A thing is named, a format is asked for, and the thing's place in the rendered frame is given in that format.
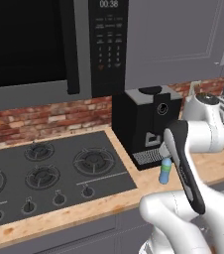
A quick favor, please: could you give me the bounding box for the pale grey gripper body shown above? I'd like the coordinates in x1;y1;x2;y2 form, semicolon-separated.
159;142;171;160

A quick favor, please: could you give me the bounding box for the blue bottle with green band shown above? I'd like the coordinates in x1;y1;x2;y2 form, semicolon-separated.
159;157;173;185

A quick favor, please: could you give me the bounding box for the black coffee machine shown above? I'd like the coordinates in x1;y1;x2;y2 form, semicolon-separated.
111;84;184;172

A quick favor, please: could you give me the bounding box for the black gas hob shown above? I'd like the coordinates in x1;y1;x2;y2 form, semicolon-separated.
0;130;139;231

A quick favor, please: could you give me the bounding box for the grey microwave oven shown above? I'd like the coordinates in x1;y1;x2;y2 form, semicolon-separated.
0;0;130;112

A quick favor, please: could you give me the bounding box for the black microwave door handle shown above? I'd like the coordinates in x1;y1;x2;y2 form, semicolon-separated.
58;0;81;95

